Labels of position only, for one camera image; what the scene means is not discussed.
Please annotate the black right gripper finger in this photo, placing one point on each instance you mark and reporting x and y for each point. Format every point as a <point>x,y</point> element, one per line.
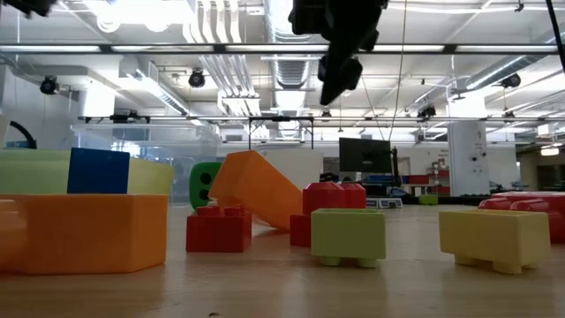
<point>335,75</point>

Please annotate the red double brick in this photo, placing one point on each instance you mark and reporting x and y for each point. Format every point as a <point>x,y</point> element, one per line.
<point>543,212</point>
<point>331,196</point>

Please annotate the long orange brick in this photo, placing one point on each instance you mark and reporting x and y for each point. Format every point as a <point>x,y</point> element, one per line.
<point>256,185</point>

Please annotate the olive small brick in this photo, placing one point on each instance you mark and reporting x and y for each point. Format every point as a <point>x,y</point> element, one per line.
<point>428,199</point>

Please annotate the yellow small brick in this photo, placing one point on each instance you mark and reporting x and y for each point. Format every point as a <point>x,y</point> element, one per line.
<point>494,236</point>

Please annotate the blue brick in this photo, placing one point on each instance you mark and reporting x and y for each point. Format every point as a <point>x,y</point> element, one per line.
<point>98,171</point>

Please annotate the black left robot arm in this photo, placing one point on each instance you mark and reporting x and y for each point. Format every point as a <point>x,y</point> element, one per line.
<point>26,5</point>

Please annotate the black computer monitor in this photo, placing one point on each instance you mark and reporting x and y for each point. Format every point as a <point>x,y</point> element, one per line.
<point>365,154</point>

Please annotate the translucent white cup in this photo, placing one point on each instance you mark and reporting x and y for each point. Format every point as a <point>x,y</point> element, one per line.
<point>304,168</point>

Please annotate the black overhead crossbar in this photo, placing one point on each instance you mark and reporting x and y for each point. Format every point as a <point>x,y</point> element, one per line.
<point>220,48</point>

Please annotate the white round pillar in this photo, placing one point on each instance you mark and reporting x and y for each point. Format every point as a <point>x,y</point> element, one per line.
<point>468,150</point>

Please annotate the light green small brick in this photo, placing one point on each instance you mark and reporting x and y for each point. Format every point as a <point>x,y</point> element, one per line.
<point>348,234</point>

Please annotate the green foam die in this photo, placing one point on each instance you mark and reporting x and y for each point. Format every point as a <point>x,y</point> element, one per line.
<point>204,185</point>

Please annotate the clear plastic bin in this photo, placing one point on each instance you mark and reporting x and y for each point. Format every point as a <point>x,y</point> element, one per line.
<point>150,137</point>

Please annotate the small red brick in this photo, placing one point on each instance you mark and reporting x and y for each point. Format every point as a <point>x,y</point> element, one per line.
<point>218,232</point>

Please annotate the angled orange brick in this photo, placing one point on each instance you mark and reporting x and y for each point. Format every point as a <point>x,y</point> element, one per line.
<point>84,234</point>

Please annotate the yellow translucent tray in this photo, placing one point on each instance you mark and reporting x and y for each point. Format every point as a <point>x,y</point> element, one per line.
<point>26,172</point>

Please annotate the silver ventilation duct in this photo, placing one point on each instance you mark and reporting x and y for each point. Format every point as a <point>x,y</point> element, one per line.
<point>287,75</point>

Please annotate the black background frame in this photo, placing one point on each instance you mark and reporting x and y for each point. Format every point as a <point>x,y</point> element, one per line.
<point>176,118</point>

